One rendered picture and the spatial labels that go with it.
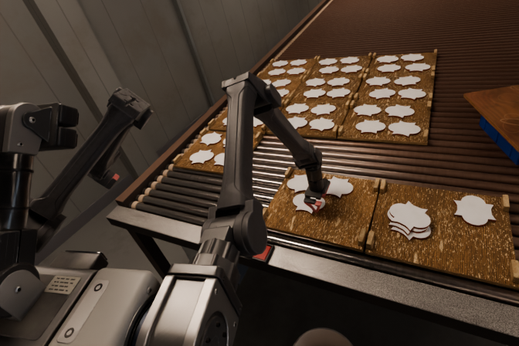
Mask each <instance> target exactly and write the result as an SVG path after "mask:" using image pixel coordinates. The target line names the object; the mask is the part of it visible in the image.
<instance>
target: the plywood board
mask: <svg viewBox="0 0 519 346"><path fill-rule="evenodd" d="M463 97H464V98H465V99H466V100H467V101H468V102H469V103H470V104H471V105H472V106H473V107H474V108H475V109H476V110H477V111H478V112H479V113H480V114H481V115H482V116H483V117H484V118H485V119H486V120H487V121H488V122H489V123H490V124H491V125H492V126H493V127H494V128H495V129H496V130H497V131H498V132H499V133H500V134H501V135H502V136H503V137H504V138H505V139H506V140H507V141H508V142H509V143H510V144H511V145H512V146H513V147H514V148H515V149H516V150H517V151H518V152H519V85H515V86H506V87H501V88H496V89H491V90H481V91H477V92H471V93H465V94H464V95H463Z"/></svg>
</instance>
